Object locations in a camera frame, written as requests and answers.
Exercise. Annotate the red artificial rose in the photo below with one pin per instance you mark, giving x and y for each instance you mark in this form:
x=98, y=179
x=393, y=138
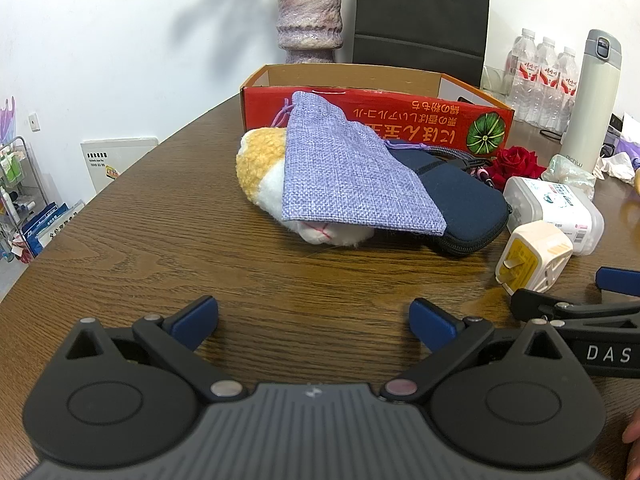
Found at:
x=517, y=160

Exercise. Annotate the purple packet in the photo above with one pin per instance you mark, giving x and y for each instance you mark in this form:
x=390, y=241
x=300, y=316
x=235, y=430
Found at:
x=627, y=135

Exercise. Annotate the white thermos bottle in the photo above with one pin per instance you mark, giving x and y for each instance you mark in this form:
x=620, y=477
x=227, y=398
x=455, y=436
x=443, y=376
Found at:
x=592, y=95

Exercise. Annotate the person's right hand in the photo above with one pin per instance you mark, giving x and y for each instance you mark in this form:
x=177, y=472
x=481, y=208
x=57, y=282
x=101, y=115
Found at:
x=635, y=440

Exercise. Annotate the blue folders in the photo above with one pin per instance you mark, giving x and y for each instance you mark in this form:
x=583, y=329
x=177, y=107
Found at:
x=50, y=225

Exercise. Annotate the crumpled clear plastic bag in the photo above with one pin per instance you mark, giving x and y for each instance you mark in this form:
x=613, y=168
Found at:
x=570, y=172

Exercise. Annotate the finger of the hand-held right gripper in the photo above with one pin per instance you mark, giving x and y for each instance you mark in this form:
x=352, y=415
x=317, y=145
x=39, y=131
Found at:
x=535, y=305
x=620, y=280

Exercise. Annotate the navy zipper pouch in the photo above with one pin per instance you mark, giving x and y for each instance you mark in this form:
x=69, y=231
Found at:
x=465, y=205

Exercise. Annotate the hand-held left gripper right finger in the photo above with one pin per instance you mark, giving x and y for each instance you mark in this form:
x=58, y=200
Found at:
x=432, y=322

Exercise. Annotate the purple ceramic vase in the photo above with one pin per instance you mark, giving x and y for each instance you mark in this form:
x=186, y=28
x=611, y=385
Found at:
x=310, y=20

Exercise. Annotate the red cardboard box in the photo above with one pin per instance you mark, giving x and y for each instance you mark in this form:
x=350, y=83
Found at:
x=400, y=122

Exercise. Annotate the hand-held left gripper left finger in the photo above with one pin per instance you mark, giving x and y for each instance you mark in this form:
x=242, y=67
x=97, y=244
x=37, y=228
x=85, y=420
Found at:
x=195, y=317

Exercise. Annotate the wooden desk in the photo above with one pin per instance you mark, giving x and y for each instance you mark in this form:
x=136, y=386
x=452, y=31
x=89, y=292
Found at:
x=200, y=240

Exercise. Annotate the yellow and white plush toy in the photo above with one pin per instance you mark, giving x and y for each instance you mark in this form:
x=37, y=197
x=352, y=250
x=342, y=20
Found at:
x=260, y=160

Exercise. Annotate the clear water bottle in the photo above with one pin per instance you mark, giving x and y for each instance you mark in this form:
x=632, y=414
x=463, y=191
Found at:
x=544, y=85
x=520, y=75
x=565, y=95

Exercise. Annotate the cream power adapter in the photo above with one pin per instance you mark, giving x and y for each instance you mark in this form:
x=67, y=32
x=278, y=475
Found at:
x=542, y=245

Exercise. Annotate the black chair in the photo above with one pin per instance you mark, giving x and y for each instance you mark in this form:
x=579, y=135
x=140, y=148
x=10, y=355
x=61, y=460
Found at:
x=420, y=10

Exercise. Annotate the white plastic container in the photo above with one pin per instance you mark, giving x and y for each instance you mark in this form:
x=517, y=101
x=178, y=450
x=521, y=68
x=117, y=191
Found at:
x=550, y=200

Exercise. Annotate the white wall socket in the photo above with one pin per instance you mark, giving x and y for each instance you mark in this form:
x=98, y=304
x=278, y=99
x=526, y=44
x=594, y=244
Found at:
x=33, y=122

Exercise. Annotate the white crumpled tissue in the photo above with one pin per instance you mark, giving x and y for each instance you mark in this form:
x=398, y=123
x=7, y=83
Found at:
x=620, y=165

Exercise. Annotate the white panel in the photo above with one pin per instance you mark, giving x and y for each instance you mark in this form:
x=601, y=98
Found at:
x=120, y=160

